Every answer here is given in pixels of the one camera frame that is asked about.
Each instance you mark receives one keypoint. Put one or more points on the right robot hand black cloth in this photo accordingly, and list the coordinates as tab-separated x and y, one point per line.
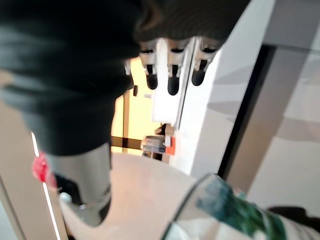
62	75

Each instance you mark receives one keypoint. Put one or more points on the black object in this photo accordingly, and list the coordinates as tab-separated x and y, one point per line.
295	213

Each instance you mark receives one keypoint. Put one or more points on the dark window frame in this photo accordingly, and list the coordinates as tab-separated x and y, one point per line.
126	120

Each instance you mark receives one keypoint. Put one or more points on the clear bottle green label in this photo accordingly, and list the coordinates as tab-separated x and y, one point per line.
225	205

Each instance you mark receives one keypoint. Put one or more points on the stacked silver grey items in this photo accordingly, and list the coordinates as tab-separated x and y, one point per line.
153	145

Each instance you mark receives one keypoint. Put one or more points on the small orange white box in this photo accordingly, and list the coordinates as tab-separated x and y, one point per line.
170	145

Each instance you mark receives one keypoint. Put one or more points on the red paper ornament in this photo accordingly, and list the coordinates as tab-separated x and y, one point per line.
41	170

